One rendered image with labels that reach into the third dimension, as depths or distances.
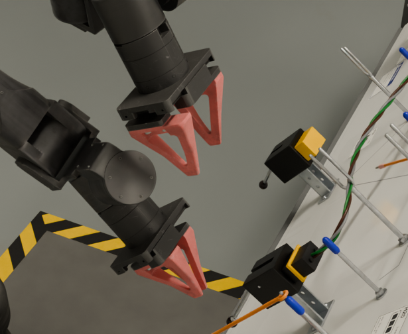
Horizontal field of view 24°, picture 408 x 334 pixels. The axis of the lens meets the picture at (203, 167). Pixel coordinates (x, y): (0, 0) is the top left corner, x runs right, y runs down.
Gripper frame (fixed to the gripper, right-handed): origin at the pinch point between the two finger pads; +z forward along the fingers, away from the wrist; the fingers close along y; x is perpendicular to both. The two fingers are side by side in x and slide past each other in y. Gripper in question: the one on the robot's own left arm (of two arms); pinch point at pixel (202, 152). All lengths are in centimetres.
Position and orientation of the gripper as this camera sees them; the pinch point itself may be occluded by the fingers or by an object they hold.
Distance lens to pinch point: 99.6
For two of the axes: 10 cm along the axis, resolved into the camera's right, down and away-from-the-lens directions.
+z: 4.1, 8.1, 4.3
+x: -8.1, 1.1, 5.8
